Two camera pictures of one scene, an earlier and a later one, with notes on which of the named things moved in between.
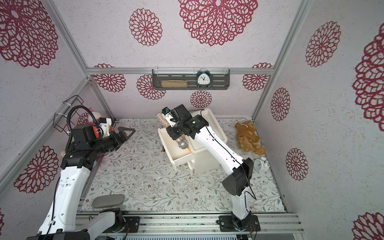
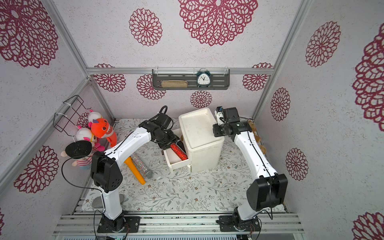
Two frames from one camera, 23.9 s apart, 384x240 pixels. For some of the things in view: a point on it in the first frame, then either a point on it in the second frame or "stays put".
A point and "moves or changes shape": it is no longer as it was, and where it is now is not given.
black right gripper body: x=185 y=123 -> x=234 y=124
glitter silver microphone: x=182 y=142 moves or changes shape
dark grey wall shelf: x=219 y=79 stays put
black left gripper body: x=106 y=144 -> x=166 y=139
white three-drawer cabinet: x=192 y=154 stays put
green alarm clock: x=203 y=78 stays put
